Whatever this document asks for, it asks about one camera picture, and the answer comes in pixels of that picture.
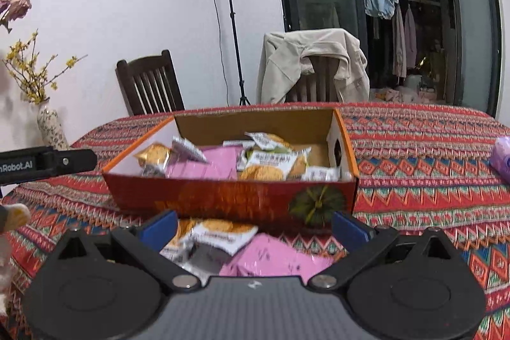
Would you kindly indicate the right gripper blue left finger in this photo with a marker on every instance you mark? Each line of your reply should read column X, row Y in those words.
column 143, row 244

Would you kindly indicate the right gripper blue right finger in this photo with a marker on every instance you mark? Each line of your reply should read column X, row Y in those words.
column 365, row 246

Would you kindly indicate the white snack packet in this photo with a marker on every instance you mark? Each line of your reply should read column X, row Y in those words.
column 187, row 150

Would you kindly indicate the yellow cracker snack packet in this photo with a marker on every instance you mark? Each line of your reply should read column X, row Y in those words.
column 268, row 142

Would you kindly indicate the floral ceramic vase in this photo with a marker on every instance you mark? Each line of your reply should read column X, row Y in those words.
column 50, row 127

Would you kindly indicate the gold cracker packet in box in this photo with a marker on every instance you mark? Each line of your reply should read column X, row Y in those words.
column 155, row 157

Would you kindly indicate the red patterned tablecloth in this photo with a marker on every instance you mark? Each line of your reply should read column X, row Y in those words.
column 420, row 165

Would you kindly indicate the pink snack packet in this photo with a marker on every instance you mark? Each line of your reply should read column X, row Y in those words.
column 266, row 256

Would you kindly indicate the yellow flower branches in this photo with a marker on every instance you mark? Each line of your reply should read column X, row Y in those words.
column 32, row 76

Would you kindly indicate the red cardboard box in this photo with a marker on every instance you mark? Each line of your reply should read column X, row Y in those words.
column 329, row 184

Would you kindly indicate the pink packet in box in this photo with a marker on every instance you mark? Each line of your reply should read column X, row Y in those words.
column 221, row 165

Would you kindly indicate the pink artificial flower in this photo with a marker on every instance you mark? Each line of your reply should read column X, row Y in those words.
column 12, row 10

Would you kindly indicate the dark wooden chair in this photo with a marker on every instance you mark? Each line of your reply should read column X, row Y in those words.
column 150, row 85

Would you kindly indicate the purple tissue pack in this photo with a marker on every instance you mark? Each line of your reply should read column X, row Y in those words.
column 500, row 157

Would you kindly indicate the wooden chair under jacket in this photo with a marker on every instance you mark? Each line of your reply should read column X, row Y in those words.
column 317, row 84

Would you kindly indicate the beige jacket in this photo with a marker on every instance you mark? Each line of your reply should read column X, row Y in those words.
column 286, row 57

